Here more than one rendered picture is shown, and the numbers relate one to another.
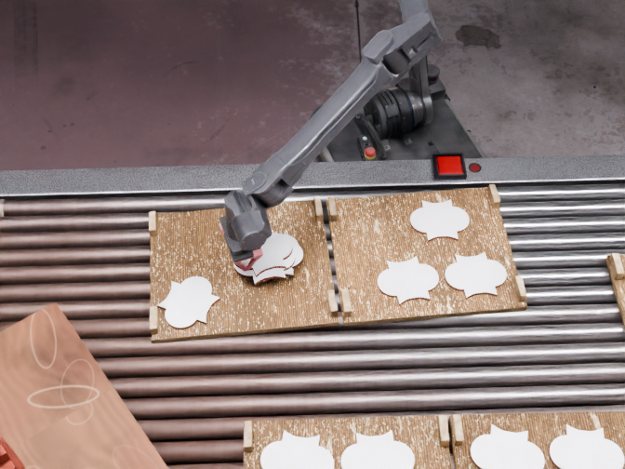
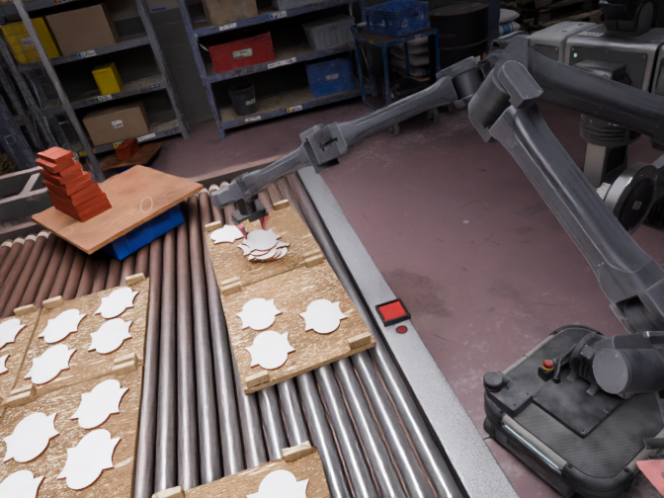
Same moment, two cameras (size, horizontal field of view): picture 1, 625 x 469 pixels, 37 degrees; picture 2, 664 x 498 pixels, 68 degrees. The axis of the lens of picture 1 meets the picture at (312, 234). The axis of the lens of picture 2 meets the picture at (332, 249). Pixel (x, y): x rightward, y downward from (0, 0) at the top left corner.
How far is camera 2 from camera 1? 2.03 m
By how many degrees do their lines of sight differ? 60
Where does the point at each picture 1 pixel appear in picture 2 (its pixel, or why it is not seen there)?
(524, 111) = not seen: outside the picture
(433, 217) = (323, 311)
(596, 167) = (451, 424)
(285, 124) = not seen: hidden behind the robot
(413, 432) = (130, 349)
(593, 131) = not seen: outside the picture
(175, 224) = (286, 213)
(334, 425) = (141, 311)
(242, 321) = (217, 256)
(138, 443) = (115, 231)
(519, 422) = (130, 407)
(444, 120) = (650, 417)
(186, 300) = (229, 232)
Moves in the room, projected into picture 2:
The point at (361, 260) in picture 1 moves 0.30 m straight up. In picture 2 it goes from (275, 288) to (249, 203)
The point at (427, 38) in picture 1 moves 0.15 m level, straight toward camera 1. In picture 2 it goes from (330, 143) to (268, 155)
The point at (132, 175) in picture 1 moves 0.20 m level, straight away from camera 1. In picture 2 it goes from (323, 193) to (365, 175)
